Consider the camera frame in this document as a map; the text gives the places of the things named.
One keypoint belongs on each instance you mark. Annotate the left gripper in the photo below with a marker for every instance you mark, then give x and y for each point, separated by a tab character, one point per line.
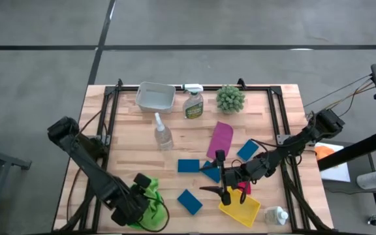
131	205

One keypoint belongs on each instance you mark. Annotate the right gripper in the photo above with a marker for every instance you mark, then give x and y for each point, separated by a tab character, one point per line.
235	176

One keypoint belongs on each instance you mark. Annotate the blue sponge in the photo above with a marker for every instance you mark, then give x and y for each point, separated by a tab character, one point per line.
188	166
247	150
212	176
189	202

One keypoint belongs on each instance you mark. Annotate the green plastic bucket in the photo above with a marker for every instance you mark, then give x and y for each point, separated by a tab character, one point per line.
160	209

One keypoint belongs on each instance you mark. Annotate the red cloth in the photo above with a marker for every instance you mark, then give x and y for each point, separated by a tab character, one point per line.
246	188

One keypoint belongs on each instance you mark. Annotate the magenta cloth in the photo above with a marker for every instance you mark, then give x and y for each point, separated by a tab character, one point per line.
220	138

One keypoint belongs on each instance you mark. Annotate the yellow plastic basket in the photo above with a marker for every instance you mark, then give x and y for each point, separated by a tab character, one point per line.
243	212

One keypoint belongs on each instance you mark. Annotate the clear spray bottle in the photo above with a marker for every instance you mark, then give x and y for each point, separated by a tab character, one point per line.
164	135

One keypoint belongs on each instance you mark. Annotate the small white bottle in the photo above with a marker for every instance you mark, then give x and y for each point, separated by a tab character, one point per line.
273	215

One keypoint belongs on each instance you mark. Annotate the Simple Green spray bottle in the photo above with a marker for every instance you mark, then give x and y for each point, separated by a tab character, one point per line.
193	106

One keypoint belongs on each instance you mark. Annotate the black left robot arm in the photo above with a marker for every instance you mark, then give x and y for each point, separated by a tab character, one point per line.
87	163

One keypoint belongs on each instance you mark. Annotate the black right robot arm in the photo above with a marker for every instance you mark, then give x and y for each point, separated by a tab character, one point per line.
292	145

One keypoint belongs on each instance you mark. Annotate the potted succulent plant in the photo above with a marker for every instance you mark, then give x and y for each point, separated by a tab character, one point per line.
230	99

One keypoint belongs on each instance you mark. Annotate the orange object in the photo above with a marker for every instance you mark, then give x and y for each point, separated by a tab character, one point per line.
324	152

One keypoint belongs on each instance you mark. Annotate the white paper sheet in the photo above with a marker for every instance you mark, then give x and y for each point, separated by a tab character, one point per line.
336	173

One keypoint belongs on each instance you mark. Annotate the grey metal table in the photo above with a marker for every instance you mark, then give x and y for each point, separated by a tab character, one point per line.
5	158

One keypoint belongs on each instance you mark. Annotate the black metal beam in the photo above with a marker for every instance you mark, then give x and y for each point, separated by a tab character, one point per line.
354	150

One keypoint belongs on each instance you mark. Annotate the white roll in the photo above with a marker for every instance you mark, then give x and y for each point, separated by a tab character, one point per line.
370	180

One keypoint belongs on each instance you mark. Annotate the black caster wheel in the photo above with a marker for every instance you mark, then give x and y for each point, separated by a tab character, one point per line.
373	221

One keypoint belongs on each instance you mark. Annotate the black table frame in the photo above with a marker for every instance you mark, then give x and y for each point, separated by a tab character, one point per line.
256	88

